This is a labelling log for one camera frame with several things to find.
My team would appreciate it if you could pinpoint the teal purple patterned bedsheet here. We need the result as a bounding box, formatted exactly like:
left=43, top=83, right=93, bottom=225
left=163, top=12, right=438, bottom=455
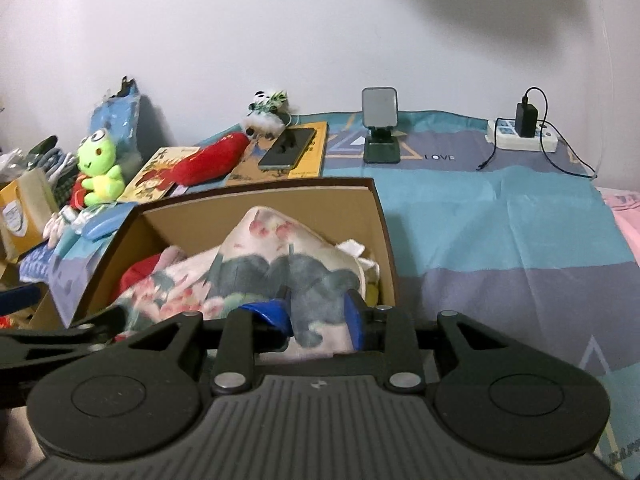
left=46, top=109, right=640, bottom=476

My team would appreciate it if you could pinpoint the blue plastic bag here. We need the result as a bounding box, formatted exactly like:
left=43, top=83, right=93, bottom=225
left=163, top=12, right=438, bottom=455
left=89, top=76, right=143, bottom=183

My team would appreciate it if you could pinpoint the yellow book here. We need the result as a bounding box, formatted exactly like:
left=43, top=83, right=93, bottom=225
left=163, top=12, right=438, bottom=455
left=224, top=122, right=328, bottom=186

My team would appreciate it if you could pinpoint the floral printed cloth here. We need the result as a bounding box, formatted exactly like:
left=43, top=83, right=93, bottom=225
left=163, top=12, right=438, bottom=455
left=114, top=206, right=367, bottom=361

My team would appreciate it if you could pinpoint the black smartphone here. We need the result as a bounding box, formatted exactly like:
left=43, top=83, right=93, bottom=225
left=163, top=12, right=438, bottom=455
left=258, top=128, right=316, bottom=170

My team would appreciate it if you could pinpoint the black charger with cable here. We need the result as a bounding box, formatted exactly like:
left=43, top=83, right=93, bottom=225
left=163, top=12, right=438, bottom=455
left=476, top=86, right=598, bottom=181

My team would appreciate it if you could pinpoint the white power strip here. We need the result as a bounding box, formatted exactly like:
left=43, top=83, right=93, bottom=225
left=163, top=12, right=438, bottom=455
left=486, top=118, right=558, bottom=153

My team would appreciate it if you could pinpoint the green frog plush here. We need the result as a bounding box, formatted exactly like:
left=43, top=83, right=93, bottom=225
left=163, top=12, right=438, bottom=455
left=77, top=128, right=125, bottom=207

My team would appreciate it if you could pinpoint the panda plush toy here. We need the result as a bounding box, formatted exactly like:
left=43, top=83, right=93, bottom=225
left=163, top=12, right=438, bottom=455
left=240, top=90, right=292, bottom=139

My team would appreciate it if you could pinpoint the yellow cloth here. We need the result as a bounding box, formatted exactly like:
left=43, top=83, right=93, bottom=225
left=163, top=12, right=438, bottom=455
left=364, top=283, right=380, bottom=308

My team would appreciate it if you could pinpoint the red illustrated picture book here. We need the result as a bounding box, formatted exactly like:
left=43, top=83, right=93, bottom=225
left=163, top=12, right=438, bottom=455
left=117, top=146, right=198, bottom=204

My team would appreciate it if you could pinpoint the pink folded blanket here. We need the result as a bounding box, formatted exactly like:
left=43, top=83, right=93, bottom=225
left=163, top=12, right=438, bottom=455
left=599, top=188, right=640, bottom=263

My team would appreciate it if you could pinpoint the red plush pepper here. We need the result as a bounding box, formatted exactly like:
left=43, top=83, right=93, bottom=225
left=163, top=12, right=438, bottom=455
left=170, top=131, right=250, bottom=186

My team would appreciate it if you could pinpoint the green phone stand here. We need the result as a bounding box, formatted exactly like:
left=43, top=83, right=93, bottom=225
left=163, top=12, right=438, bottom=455
left=361, top=87, right=400, bottom=164

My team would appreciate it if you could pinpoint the brown cardboard box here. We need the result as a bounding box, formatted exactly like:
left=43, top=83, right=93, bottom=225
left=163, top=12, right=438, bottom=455
left=28, top=177, right=398, bottom=330

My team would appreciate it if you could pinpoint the white fluffy plush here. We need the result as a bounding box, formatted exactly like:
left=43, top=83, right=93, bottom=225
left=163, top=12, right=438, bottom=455
left=336, top=240, right=381, bottom=287

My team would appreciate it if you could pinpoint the red item in box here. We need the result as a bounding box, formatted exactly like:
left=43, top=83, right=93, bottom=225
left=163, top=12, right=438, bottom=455
left=111, top=254, right=160, bottom=301

